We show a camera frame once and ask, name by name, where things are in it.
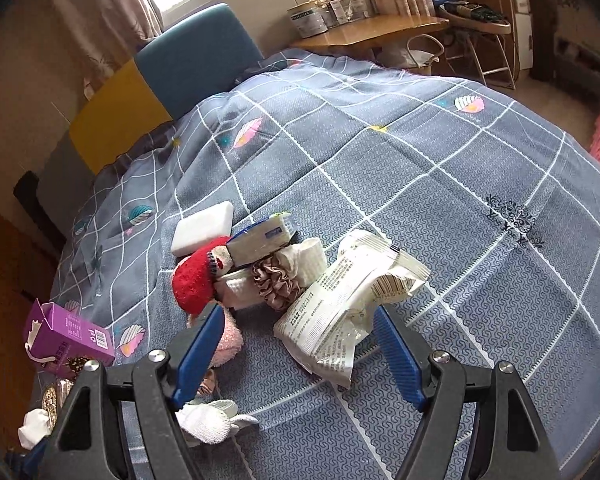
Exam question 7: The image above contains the pink towel blue band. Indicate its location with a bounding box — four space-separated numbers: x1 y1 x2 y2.
186 301 244 368

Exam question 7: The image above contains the grey yellow blue headboard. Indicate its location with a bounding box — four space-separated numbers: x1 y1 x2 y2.
34 2 266 231

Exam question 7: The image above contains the brown satin scrunchie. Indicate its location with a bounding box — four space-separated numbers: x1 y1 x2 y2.
251 255 306 312

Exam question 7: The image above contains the red santa plush sock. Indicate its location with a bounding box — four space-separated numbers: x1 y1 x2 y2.
172 235 234 318

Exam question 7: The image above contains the white sponge block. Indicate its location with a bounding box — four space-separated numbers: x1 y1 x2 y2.
171 200 234 258

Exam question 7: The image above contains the pink floral curtain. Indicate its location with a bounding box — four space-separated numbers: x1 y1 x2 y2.
78 0 166 91

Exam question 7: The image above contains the blue folding chair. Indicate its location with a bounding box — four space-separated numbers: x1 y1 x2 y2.
432 0 516 90

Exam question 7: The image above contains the wooden wardrobe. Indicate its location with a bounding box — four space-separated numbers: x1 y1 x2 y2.
0 215 55 448

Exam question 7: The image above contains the white waffle cloth roll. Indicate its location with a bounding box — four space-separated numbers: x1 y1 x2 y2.
274 237 327 288

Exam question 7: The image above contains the wooden side desk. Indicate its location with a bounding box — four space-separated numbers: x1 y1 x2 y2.
292 15 451 56

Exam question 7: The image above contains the ornate gold tissue box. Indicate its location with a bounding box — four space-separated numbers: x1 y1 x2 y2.
41 378 74 432

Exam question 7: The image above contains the grey checked bed quilt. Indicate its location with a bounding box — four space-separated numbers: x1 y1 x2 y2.
50 50 600 479

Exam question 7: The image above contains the beige cloth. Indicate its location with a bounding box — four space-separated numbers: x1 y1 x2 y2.
214 268 264 310

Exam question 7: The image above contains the blue tempo tissue pack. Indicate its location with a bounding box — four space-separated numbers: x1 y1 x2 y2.
226 211 297 268

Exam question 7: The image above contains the purple tissue carton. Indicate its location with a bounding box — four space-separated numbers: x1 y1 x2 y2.
23 299 114 379

